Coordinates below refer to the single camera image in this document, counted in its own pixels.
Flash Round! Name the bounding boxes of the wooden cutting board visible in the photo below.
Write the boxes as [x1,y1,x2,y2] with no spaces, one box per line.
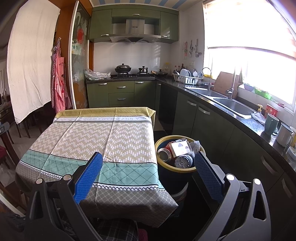
[213,71,238,99]

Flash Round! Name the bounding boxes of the green wall cabinets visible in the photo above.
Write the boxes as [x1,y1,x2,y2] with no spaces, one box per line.
[88,6,179,44]

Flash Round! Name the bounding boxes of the green mug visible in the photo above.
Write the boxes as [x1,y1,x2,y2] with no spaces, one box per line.
[264,114,280,135]

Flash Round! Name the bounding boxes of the red drink can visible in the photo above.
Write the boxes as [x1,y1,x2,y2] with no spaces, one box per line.
[157,142,176,161]

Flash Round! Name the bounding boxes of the clear plastic bag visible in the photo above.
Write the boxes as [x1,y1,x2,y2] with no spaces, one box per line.
[84,69,111,81]

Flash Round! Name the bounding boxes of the red checked apron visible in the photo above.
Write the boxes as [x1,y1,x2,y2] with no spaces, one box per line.
[51,38,72,112]

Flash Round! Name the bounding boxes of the blue yellow-rimmed trash bin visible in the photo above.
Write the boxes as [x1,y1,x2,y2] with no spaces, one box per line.
[154,135,207,204]

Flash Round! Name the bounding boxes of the steel double sink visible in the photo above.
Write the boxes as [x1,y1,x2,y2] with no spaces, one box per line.
[184,85,257,119]

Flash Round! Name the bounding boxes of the dark wooden chair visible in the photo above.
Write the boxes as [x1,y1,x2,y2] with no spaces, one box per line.
[0,132,30,209]

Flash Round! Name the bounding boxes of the steel range hood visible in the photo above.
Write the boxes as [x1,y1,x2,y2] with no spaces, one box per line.
[110,19,161,44]

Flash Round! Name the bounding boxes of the red printed tin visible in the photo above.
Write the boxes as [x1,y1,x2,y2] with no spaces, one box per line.
[265,103,279,120]

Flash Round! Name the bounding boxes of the angular steel faucet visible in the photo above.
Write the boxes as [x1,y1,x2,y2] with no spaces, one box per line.
[227,70,240,100]

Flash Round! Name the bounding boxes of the white enamel mug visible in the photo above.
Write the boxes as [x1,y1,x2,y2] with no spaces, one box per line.
[276,122,294,147]

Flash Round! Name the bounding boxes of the white hanging sheet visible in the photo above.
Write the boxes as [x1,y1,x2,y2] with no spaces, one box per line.
[7,0,61,123]

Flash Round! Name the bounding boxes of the gas stove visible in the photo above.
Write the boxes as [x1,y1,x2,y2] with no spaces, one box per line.
[112,73,155,78]

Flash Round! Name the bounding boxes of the clear wrapper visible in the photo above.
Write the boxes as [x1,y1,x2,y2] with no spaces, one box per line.
[188,140,204,153]

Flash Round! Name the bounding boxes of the black wok with lid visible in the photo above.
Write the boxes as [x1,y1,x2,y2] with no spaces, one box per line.
[115,62,132,75]

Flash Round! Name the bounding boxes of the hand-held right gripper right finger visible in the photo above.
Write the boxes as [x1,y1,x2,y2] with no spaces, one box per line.
[194,152,272,241]

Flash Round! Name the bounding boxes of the green stove-side base cabinets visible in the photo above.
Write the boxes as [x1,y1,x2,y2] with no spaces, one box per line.
[86,80,162,109]

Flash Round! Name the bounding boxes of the grey dish cloth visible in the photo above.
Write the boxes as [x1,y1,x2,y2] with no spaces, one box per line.
[251,111,266,124]

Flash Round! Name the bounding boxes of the white dish rack with plates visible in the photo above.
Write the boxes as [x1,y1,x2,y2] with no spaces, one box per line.
[172,68,204,84]

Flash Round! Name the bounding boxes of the table with patterned tablecloth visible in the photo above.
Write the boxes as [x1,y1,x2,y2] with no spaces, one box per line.
[15,107,178,229]

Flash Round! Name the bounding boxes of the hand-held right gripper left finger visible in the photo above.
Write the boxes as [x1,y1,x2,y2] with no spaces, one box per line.
[24,152,104,241]

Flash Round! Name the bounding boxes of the green sink-side base cabinets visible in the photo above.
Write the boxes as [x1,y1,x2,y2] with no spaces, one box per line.
[159,82,296,209]

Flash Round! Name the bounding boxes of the green plastic bowls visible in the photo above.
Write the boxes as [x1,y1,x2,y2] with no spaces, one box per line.
[254,87,272,100]

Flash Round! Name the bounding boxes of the window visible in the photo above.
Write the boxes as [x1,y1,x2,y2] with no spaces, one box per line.
[202,0,296,105]

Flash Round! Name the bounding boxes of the person's plaid trousers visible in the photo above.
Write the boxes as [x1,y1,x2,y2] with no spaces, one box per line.
[96,219,139,241]

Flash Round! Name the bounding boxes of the curved steel faucet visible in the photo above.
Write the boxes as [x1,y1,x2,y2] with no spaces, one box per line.
[202,67,212,91]

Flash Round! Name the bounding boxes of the small white box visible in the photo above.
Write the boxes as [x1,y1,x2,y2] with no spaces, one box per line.
[171,140,192,157]

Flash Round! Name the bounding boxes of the person's red garment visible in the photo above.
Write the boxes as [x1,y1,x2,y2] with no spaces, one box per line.
[136,228,148,241]

